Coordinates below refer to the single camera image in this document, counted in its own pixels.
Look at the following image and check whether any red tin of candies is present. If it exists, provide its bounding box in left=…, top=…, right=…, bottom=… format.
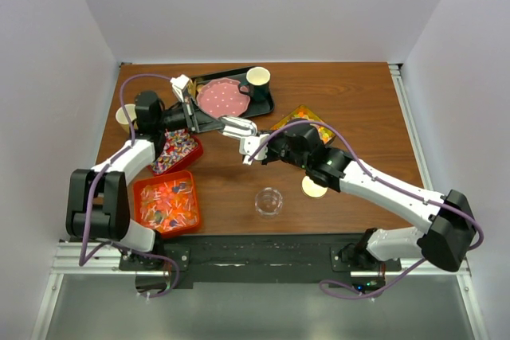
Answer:
left=147, top=129, right=203, bottom=176

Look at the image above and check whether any gold jar lid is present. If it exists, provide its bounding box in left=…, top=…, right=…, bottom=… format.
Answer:
left=301, top=176, right=328, bottom=198

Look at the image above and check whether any gold tin of gummies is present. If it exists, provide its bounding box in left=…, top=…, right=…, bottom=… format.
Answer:
left=271, top=104, right=335, bottom=144

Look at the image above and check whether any orange tin of lollipops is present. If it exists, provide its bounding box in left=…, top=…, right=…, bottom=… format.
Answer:
left=133, top=170, right=201, bottom=239

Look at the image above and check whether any metal scoop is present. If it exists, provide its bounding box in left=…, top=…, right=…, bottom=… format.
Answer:
left=218, top=115, right=258, bottom=140

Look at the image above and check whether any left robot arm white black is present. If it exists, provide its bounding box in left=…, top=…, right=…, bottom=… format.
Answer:
left=65, top=91, right=226, bottom=270

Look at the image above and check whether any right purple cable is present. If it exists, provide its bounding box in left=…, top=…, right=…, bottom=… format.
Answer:
left=246, top=122, right=485, bottom=300

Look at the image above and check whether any purple cable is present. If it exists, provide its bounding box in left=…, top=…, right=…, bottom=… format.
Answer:
left=78, top=73, right=182, bottom=301
left=246, top=122, right=485, bottom=300

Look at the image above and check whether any pink polka dot plate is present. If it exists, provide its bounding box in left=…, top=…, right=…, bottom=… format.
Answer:
left=196, top=78, right=250, bottom=119

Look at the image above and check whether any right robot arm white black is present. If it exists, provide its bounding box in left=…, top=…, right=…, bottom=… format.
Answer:
left=250, top=120, right=484, bottom=272

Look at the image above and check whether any yellow mug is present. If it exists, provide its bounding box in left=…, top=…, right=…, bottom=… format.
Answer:
left=115, top=104, right=137, bottom=134

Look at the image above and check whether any black serving tray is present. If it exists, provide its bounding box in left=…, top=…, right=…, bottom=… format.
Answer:
left=187, top=66, right=274, bottom=133

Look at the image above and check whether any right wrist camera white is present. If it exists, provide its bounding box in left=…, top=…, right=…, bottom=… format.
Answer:
left=239, top=133, right=269, bottom=166

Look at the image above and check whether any gold cutlery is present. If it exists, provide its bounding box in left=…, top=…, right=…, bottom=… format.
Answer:
left=188, top=80, right=198, bottom=104

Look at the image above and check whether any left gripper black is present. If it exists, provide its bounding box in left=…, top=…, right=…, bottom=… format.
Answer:
left=155, top=96, right=224, bottom=136

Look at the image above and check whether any dark green mug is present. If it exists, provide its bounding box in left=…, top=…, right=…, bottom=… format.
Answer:
left=237, top=66, right=271, bottom=102

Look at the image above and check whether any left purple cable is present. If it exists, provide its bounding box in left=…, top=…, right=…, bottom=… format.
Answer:
left=78, top=73, right=182, bottom=301

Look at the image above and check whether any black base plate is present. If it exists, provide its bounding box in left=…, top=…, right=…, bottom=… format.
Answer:
left=118, top=231, right=444, bottom=291

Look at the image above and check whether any clear plastic jar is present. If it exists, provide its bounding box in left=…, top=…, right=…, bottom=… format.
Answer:
left=254, top=187, right=284, bottom=218

